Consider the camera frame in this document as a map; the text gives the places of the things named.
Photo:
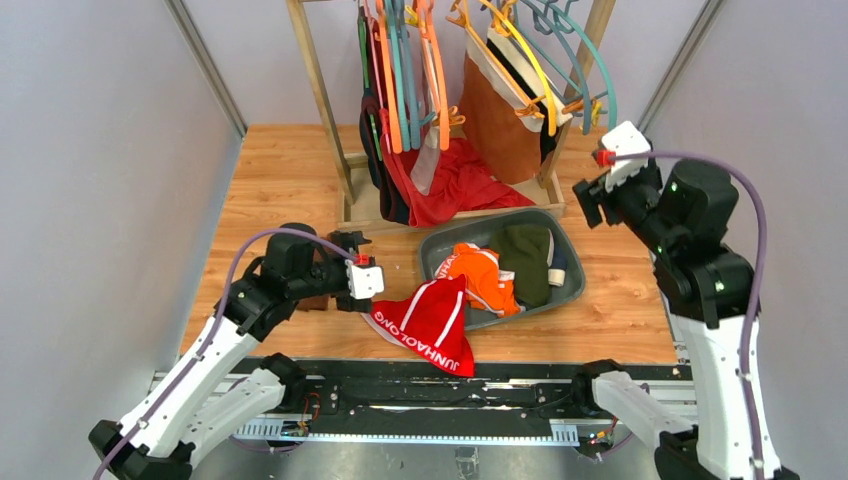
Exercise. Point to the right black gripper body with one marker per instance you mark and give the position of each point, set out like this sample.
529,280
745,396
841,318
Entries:
592,198

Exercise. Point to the red underwear white trim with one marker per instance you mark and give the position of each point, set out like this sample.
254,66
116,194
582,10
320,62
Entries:
430,324

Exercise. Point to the teal plastic clip hanger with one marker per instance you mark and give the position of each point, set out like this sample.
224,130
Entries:
590,79

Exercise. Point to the black underwear cream waistband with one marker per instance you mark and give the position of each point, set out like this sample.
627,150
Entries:
523,76

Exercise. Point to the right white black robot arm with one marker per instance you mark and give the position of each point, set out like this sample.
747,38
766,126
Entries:
713,292

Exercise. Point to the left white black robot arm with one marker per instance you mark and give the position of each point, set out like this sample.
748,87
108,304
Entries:
179,423

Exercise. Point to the dark green underwear in basin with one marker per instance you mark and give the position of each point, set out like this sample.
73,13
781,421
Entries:
538,264

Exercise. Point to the orange clip hanger with brown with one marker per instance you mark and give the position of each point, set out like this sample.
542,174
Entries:
493,70

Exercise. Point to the brown underwear on hanger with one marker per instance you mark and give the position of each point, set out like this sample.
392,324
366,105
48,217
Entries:
510,151

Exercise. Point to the orange underwear in basin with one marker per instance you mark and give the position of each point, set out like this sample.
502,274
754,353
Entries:
488,287

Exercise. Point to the teal plastic hanger pair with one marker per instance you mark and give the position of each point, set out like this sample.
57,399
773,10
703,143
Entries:
410,109

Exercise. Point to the yellow plastic clip hanger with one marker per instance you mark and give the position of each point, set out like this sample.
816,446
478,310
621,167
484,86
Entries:
504,21

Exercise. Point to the orange plastic hanger left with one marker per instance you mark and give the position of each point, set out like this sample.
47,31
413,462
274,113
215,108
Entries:
394,125

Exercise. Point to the orange plastic hanger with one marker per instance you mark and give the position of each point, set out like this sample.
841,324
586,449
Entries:
394,125
446,116

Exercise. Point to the orange plastic hanger right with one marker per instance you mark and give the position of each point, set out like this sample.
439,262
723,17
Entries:
446,116

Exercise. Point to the brown cloth on table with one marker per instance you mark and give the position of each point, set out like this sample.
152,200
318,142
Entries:
316,303

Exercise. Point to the wooden clothes rack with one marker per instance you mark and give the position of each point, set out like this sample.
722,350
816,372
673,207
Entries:
358,198

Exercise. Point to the grey plastic basin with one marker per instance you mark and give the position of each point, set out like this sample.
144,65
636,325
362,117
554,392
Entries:
437,246

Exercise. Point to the large red garment hanging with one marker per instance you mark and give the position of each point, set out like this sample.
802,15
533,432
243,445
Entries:
460,182

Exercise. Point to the dark navy garment hanging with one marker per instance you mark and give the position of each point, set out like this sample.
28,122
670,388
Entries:
392,206

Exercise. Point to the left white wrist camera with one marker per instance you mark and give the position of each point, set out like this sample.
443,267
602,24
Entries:
364,282

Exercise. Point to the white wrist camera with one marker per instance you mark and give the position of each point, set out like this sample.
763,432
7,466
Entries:
623,140
364,282

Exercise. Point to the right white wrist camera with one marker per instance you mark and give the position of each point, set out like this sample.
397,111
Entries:
623,140

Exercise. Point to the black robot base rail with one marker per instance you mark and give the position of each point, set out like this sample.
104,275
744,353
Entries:
412,402

